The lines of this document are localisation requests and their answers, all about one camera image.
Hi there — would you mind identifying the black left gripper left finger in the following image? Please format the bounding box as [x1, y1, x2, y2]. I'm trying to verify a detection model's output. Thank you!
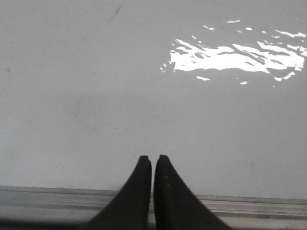
[83, 155, 152, 230]

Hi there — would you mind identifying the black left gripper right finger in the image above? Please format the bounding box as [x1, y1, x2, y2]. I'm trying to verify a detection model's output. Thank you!
[153, 155, 231, 230]

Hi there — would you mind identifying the white whiteboard with aluminium frame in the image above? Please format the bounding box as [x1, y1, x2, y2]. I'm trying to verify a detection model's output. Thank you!
[0, 0, 307, 230]

